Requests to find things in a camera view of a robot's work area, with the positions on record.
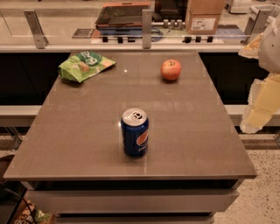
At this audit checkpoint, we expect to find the brown cardboard box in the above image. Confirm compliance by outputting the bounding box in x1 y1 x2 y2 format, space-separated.
185 0 225 34

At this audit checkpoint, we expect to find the metal railing post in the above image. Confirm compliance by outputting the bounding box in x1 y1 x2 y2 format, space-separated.
24 10 48 49
142 9 152 49
244 8 270 44

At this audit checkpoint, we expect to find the blue pepsi can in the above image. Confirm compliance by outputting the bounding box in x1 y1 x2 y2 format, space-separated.
121 108 149 158

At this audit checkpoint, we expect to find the grey table drawer front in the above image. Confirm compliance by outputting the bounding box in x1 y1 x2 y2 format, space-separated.
27 189 239 214

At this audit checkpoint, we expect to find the left metal railing post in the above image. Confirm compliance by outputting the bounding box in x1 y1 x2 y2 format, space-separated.
24 10 48 49

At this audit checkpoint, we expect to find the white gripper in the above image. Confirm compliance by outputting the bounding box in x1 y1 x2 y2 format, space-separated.
238 15 280 134

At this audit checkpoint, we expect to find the red apple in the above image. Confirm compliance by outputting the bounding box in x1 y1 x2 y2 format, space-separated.
160 59 182 81

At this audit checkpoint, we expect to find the green rice chip bag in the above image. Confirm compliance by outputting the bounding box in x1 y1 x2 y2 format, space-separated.
58 52 116 83

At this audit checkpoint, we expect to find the right metal railing post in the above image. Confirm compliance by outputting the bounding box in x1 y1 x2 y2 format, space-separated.
244 8 270 44

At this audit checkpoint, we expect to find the snack bag on floor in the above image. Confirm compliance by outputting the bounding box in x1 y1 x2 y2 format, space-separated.
10 200 55 224

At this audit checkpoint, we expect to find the middle metal railing post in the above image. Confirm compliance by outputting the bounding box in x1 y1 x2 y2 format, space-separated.
142 9 152 49

